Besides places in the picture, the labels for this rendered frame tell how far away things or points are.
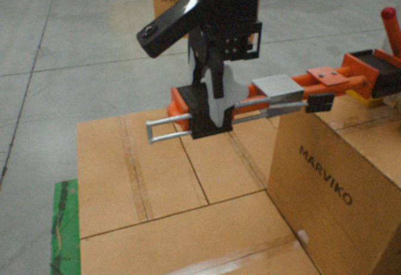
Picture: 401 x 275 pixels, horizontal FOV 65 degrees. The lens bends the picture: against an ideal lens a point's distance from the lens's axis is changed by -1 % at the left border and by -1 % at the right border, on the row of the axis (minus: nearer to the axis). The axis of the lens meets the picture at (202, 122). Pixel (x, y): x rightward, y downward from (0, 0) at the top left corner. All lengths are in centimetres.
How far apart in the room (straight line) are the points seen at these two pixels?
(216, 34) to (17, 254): 155
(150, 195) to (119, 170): 17
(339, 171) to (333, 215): 12
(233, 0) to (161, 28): 10
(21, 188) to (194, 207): 127
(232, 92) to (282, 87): 12
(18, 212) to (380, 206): 170
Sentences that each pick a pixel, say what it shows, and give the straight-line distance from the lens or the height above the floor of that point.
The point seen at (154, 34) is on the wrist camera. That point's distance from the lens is 42.
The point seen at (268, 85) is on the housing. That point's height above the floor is 109.
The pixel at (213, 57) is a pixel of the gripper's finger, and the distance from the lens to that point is 42.
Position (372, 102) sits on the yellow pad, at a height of 95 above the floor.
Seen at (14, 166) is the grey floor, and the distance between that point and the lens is 226.
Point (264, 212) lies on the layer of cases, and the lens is 105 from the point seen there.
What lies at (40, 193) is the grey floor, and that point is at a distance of 202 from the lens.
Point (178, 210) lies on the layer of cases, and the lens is 104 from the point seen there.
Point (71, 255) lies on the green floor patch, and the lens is 169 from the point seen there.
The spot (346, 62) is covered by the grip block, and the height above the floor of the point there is 109.
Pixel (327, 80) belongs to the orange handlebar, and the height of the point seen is 109.
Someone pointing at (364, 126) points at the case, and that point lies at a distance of 77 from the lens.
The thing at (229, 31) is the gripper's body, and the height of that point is 121.
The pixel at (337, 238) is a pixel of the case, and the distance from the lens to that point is 85.
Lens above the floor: 136
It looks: 36 degrees down
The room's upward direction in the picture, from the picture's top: straight up
